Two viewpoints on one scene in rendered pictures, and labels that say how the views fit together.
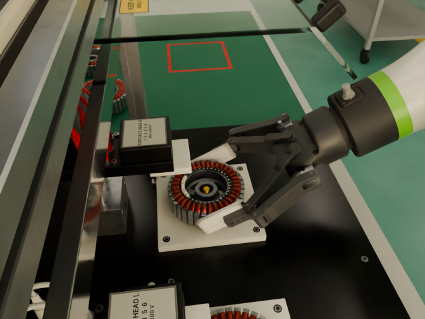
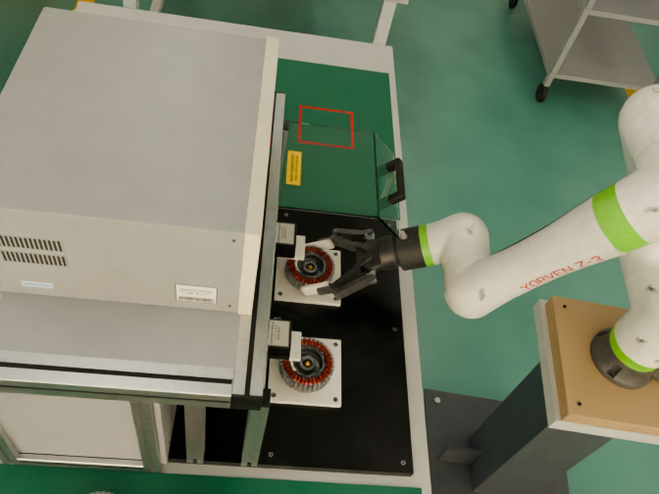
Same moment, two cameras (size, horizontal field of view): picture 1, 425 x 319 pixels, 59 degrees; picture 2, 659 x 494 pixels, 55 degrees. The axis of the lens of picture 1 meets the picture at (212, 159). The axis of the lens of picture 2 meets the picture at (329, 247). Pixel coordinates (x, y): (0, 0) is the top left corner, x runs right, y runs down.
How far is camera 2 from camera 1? 90 cm
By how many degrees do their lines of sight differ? 10
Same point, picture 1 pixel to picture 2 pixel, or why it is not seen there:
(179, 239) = (287, 295)
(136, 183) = not seen: hidden behind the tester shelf
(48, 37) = (271, 234)
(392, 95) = (425, 244)
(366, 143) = (406, 266)
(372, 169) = (493, 244)
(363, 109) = (408, 247)
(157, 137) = (288, 238)
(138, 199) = not seen: hidden behind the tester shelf
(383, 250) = (411, 326)
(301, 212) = (367, 293)
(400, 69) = (433, 230)
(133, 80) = not seen: hidden behind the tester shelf
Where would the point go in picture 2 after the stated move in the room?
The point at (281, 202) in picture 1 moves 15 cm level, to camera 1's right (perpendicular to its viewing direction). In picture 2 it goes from (351, 288) to (419, 302)
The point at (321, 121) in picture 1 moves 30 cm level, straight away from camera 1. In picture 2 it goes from (385, 247) to (434, 166)
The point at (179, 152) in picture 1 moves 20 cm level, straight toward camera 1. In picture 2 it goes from (299, 245) to (293, 324)
